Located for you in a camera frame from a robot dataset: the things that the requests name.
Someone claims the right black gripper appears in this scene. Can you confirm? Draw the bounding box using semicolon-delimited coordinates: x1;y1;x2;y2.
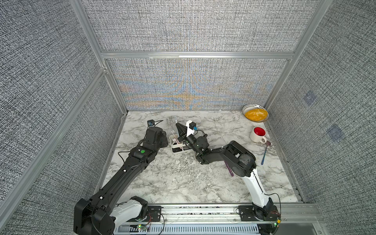
177;122;200;155

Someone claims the white toothbrush holder caddy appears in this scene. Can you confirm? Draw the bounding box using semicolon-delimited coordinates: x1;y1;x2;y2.
169;135;192;153

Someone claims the purple orange toothbrush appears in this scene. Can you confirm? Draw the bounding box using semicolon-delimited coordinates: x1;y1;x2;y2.
225;161;234;177

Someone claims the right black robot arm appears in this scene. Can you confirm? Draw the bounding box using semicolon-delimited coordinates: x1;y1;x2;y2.
176;120;281;220

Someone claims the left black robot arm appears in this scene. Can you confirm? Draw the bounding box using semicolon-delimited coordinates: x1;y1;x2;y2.
73;126;168;235

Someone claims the patterned bowl with yellow food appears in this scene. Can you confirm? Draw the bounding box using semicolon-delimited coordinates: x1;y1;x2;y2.
242;104;269;122

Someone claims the white mug red inside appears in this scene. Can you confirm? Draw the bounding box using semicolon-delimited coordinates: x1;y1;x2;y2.
250;126;268;144

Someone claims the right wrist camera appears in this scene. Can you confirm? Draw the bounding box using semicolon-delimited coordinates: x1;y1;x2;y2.
186;120;197;137

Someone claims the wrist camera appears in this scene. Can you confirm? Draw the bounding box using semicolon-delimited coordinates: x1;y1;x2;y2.
147;119;155;128
186;120;197;137

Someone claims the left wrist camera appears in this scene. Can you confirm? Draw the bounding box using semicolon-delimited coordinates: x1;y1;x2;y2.
147;119;155;128

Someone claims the blue handled spoon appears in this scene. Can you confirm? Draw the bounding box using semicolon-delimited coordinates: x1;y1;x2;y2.
261;141;271;165

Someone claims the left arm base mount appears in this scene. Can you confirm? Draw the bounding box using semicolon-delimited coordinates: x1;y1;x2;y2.
128;206;162;222

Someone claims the white slotted cable duct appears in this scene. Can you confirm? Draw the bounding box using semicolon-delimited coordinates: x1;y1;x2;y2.
114;224;260;235

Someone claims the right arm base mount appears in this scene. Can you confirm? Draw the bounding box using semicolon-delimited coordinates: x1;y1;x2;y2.
237;206;281;222

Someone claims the aluminium front rail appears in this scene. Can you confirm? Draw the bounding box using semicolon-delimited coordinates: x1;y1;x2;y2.
82;203;321;225

